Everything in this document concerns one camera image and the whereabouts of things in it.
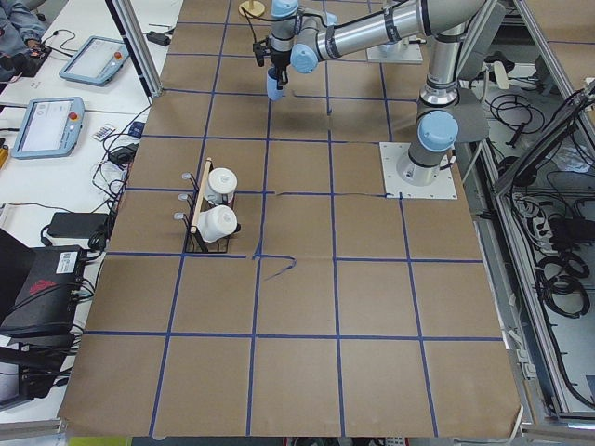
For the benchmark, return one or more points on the aluminium frame post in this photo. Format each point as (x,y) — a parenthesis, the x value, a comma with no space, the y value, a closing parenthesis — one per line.
(127,24)

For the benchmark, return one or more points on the black power adapter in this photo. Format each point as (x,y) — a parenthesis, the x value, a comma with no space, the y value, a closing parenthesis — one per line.
(161,39)

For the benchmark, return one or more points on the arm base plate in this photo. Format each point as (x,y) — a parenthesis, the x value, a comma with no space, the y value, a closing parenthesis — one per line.
(405,179)
(402,52)

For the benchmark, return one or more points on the far teach pendant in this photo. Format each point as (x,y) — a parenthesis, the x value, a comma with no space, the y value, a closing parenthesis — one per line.
(96,62)

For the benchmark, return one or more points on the near teach pendant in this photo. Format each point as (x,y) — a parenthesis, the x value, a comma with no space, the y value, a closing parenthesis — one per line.
(50,128)

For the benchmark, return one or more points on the black computer case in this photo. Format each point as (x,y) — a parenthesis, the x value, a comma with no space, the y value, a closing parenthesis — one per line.
(39,288)

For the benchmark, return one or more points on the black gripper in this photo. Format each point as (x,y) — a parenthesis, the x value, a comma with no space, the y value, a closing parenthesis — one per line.
(279,60)

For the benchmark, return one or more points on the black electronics box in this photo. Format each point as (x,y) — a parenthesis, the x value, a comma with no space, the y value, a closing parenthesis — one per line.
(72,226)

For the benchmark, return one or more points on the white mug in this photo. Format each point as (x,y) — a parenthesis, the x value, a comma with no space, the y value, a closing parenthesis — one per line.
(221,186)
(217,223)

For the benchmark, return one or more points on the white mug near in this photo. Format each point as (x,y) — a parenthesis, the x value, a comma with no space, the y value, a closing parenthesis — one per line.
(217,223)

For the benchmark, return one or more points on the wooden mug tree stand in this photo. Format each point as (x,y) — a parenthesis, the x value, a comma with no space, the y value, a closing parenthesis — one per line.
(253,8)

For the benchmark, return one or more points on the light blue plastic cup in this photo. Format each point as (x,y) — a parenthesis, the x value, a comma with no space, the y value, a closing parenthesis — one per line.
(275,84)

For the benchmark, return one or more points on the grey office chair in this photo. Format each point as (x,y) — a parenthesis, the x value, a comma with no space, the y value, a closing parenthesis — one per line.
(469,114)

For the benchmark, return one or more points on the black wire cup rack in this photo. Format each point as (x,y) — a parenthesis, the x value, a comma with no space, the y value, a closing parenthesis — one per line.
(197,203)

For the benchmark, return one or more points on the teach pendant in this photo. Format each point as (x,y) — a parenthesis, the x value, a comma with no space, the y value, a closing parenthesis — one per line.
(96,62)
(50,128)

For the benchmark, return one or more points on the white mug far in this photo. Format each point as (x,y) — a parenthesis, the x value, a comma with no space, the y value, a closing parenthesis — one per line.
(221,186)

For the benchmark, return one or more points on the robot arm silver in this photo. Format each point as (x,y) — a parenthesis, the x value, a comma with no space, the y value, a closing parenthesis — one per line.
(302,38)

